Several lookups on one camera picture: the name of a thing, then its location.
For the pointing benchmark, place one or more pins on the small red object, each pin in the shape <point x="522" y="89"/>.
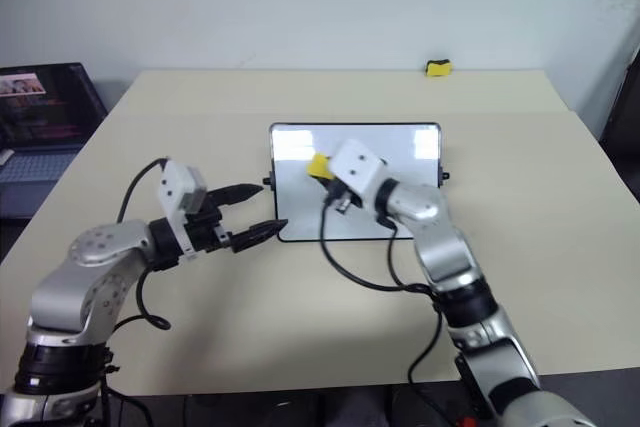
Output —
<point x="468" y="422"/>

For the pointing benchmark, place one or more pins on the yellow object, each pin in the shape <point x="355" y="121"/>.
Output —
<point x="440" y="68"/>

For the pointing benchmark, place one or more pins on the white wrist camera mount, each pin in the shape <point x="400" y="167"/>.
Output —
<point x="357" y="164"/>
<point x="175" y="184"/>

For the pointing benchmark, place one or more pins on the small white device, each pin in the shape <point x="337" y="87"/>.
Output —
<point x="6" y="157"/>

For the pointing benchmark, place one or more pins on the dark furniture piece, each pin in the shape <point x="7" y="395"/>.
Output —
<point x="625" y="107"/>

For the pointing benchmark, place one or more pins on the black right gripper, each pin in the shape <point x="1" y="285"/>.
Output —
<point x="345" y="201"/>

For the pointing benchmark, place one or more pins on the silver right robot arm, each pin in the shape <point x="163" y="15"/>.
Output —
<point x="450" y="257"/>

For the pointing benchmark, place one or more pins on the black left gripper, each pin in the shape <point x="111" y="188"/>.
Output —
<point x="205" y="229"/>

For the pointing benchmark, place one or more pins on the open blue laptop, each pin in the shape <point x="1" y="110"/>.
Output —
<point x="45" y="107"/>

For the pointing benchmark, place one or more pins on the yellow whiteboard eraser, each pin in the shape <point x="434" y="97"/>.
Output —
<point x="319" y="165"/>

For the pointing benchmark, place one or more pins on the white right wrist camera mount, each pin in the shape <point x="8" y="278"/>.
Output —
<point x="357" y="164"/>

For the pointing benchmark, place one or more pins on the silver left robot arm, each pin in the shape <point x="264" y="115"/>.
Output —
<point x="85" y="277"/>

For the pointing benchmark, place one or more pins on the small black-framed whiteboard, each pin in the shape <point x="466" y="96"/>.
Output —
<point x="300" y="217"/>

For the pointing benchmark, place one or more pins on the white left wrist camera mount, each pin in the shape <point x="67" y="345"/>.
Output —
<point x="175" y="184"/>

